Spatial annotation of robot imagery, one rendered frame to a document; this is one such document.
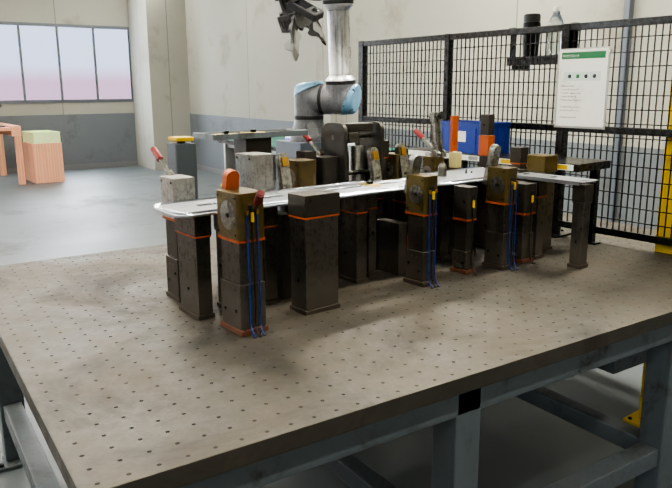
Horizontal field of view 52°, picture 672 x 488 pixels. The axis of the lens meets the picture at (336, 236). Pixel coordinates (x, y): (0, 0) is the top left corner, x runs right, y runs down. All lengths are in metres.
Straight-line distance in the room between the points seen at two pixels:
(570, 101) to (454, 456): 1.69
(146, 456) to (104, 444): 0.09
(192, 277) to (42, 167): 8.75
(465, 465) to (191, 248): 0.88
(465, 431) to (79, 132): 10.96
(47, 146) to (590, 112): 8.67
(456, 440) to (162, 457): 0.70
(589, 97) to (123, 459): 2.22
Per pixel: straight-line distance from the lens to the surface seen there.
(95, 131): 12.25
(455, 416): 1.61
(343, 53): 2.66
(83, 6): 12.30
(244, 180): 2.13
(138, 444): 1.29
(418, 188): 2.10
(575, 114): 2.91
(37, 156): 10.53
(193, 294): 1.89
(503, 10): 5.94
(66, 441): 1.34
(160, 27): 11.63
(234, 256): 1.71
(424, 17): 6.65
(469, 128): 2.99
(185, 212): 1.78
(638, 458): 2.31
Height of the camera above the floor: 1.31
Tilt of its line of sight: 12 degrees down
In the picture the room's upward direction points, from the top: straight up
